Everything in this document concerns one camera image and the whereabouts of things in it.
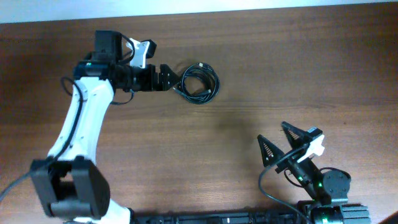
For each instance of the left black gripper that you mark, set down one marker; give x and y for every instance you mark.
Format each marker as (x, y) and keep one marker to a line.
(150, 84)

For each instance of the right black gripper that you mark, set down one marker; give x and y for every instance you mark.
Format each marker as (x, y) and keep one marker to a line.
(277, 153)

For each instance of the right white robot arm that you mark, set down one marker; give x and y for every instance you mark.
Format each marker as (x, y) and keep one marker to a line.
(327, 187)

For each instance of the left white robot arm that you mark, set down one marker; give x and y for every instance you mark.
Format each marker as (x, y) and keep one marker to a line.
(68, 183)

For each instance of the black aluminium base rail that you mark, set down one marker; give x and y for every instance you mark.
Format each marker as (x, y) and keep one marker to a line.
(217, 217)

